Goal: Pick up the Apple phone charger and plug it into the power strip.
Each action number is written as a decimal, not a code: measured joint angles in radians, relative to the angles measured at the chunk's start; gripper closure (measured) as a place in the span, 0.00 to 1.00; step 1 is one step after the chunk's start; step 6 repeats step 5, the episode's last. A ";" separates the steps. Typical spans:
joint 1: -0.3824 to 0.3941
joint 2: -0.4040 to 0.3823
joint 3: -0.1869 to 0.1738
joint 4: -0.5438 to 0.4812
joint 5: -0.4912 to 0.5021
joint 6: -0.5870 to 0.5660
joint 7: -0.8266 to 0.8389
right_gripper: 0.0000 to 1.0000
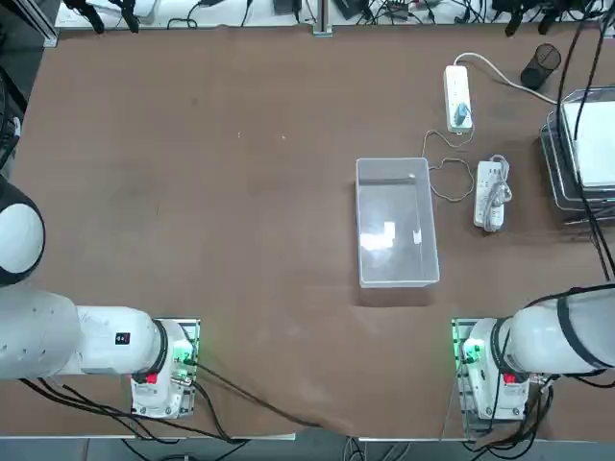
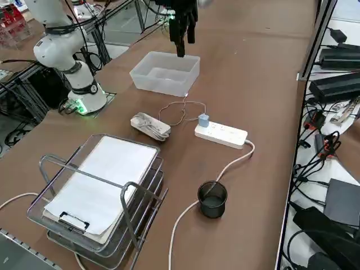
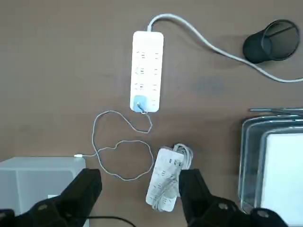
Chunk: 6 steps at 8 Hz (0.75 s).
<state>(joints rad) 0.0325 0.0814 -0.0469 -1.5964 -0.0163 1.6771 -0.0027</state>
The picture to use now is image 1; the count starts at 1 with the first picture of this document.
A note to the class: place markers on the blue phone charger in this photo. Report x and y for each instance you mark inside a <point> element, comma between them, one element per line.
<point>461,113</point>

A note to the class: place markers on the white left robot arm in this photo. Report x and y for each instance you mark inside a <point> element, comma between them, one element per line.
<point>96,341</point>

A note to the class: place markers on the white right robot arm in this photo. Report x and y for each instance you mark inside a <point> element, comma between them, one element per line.
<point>533,341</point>

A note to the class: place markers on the white USB power strip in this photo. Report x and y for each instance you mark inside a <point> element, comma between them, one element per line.
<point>483,192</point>

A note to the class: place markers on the long white power strip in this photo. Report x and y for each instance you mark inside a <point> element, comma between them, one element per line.
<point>456,81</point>

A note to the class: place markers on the black power supply box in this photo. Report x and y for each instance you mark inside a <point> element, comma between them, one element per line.
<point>351,8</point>
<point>287,6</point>

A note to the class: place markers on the clear plastic bin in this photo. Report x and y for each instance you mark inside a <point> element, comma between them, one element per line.
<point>396,225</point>

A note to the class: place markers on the black stand leg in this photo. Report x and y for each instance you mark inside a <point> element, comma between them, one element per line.
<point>547,21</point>
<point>93,16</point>
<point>511,21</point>
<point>130,16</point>

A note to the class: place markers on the black mesh pen cup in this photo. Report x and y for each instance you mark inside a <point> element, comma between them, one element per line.
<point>540,67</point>

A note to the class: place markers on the white paper clipboard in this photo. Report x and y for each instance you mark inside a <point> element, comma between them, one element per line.
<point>596,144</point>

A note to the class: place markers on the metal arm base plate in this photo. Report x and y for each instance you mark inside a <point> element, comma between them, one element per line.
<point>192,331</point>
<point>459,384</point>

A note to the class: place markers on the aluminium camera post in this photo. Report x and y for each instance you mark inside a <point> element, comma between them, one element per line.
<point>322,19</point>

